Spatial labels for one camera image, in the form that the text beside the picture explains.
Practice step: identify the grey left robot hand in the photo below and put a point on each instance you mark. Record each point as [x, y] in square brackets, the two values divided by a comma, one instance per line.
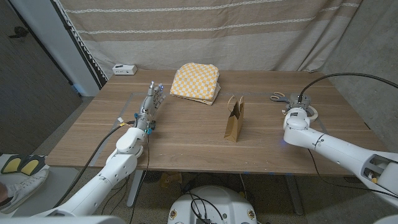
[148, 109]

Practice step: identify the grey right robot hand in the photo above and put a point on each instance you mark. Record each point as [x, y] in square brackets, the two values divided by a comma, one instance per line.
[300, 101]

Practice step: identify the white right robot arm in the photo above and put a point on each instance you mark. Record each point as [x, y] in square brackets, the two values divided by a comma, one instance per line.
[342, 149]

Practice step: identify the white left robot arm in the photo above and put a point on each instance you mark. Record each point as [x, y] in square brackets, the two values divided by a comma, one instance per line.
[102, 180]

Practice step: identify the white tape roll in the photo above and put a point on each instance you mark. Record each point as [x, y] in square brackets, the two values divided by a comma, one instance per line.
[314, 116]

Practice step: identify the grey tape line marking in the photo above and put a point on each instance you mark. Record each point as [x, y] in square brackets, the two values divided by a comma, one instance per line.
[127, 104]

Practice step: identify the yellow white checkered towel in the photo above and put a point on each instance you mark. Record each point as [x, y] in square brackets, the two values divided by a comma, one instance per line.
[196, 81]

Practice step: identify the brown paper bag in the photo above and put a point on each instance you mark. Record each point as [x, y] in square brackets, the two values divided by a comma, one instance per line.
[234, 124]

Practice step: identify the white power strip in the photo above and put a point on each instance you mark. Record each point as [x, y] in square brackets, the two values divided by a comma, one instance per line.
[124, 69]

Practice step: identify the tan crumpled paper piece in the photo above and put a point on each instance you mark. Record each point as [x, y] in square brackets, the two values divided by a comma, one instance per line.
[171, 180]

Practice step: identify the black curtain edge strip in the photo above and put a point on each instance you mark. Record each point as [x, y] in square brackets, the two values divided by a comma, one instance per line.
[80, 49]

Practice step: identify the beige striped curtain backdrop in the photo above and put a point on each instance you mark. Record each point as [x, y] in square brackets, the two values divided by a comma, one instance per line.
[217, 46]

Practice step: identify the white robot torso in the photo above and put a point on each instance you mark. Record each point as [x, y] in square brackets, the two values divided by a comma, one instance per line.
[214, 199]

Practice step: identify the dark grey door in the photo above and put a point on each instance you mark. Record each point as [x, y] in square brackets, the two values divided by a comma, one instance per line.
[31, 93]

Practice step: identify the yellow black foot pedal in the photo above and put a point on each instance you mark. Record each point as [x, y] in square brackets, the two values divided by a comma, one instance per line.
[31, 165]
[12, 165]

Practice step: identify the white sneaker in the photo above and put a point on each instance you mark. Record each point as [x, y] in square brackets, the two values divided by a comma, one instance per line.
[25, 186]

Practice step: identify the person lower leg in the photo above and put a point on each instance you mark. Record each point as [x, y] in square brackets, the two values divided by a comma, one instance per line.
[2, 193]

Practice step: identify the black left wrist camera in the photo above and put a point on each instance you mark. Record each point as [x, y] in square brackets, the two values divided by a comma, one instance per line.
[150, 126]

